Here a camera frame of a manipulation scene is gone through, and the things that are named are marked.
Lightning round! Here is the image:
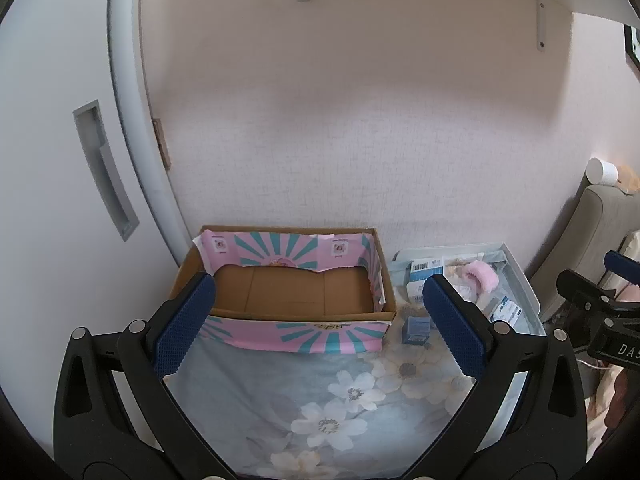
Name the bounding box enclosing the white blue barcode box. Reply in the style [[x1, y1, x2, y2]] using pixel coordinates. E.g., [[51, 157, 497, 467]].
[[406, 257, 446, 288]]

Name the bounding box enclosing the dark picture frame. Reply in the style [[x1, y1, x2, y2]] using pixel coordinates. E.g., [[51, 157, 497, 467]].
[[623, 24, 640, 66]]

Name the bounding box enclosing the clear plastic packet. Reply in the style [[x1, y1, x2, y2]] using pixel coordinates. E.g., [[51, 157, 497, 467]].
[[444, 260, 493, 311]]

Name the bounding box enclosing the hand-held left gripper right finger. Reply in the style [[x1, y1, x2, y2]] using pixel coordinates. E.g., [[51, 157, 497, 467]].
[[400, 274, 588, 480]]

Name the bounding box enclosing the floral bedsheet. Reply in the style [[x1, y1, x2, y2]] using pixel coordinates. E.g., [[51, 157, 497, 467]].
[[165, 280, 531, 480]]

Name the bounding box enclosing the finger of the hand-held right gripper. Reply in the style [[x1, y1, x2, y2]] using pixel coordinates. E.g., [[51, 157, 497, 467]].
[[556, 269, 621, 313], [603, 250, 640, 281]]

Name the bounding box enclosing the beige chair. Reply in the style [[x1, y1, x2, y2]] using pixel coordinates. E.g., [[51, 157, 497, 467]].
[[527, 182, 640, 321]]

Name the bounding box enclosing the white blue small box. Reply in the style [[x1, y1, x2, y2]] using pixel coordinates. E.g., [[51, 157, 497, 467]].
[[487, 296, 523, 323]]

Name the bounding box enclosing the grey recessed door handle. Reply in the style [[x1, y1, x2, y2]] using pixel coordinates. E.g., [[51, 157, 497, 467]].
[[72, 100, 141, 242]]

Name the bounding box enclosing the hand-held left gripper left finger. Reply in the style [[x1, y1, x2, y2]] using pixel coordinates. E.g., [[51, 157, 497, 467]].
[[52, 271, 236, 480]]

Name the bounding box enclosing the pink fluffy cuff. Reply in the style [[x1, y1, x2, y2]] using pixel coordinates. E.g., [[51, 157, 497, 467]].
[[460, 261, 501, 293]]

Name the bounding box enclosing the pale pink cloth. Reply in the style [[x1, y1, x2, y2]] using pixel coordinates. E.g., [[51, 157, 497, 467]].
[[585, 360, 640, 461]]

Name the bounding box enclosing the white shelf bracket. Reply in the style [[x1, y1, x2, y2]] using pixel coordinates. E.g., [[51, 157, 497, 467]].
[[535, 0, 604, 52]]

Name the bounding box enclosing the white round cup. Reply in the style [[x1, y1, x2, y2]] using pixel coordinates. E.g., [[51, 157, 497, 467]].
[[586, 157, 621, 186]]

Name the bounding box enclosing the white tray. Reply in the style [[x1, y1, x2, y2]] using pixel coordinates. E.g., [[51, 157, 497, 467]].
[[390, 241, 548, 461]]

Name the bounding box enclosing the cardboard box with pink lining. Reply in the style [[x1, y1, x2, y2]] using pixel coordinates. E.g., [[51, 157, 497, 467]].
[[167, 225, 398, 356]]

